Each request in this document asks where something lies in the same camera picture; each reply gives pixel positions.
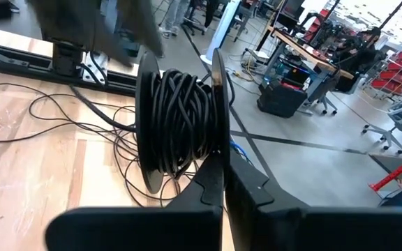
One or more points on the person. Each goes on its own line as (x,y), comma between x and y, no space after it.
(210,12)
(174,17)
(358,59)

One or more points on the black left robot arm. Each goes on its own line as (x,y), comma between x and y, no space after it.
(68,28)

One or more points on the wooden workbench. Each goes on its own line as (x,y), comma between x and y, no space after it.
(309,52)

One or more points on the silver mounting bracket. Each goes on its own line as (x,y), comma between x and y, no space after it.
(96,68)

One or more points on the black robot station frame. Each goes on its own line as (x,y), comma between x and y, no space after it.
(393,14)

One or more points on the white tower fan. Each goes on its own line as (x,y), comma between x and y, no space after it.
(222,31)

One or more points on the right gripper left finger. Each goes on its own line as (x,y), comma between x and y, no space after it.
(145,230)

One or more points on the red floor bar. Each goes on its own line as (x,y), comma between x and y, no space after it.
(396,172)

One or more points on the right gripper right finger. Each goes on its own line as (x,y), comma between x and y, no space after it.
(309,230)

